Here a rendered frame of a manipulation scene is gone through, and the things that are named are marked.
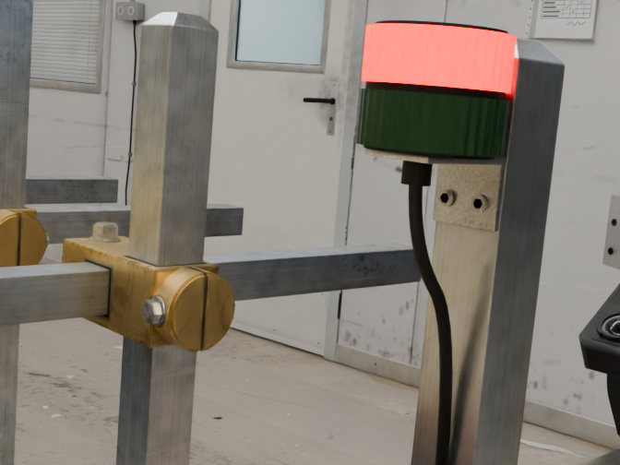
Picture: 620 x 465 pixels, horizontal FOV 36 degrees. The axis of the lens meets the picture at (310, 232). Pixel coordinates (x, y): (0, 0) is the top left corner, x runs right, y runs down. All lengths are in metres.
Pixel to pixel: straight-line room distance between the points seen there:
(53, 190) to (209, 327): 0.60
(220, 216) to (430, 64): 0.65
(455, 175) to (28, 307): 0.30
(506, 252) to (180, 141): 0.25
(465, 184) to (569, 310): 3.00
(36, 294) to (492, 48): 0.34
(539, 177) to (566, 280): 2.98
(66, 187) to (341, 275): 0.50
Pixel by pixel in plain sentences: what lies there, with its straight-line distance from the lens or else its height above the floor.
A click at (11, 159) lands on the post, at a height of 1.01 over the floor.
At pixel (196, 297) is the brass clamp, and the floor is 0.96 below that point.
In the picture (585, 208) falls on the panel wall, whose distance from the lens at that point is 3.36.
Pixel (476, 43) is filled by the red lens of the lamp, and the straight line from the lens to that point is 0.37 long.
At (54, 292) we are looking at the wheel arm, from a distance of 0.62.
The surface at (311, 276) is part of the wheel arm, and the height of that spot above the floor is 0.94.
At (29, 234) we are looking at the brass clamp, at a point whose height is 0.95.
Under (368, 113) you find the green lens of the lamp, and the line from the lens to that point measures 0.38.
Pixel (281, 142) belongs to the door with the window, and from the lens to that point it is 4.15.
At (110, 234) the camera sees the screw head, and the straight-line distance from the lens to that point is 0.68.
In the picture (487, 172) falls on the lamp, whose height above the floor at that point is 1.06.
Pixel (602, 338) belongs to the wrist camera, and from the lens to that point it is 0.63.
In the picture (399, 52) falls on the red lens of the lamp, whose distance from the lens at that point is 0.37.
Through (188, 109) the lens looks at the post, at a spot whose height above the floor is 1.07.
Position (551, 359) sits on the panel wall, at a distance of 3.47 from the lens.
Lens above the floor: 1.08
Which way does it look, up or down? 8 degrees down
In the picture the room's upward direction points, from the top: 5 degrees clockwise
